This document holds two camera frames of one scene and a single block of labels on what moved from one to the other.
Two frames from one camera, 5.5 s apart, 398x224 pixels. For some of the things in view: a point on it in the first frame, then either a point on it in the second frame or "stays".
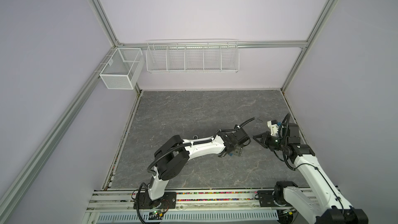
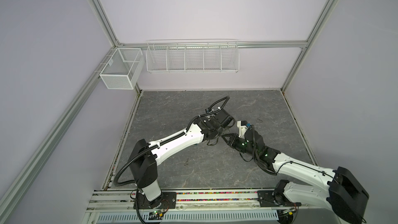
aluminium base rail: x=190 y=200 stays
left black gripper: x=239 y=151 -> x=227 y=127
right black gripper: x=263 y=141 -> x=232 y=142
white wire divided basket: x=193 y=56 stays
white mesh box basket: x=125 y=70 stays
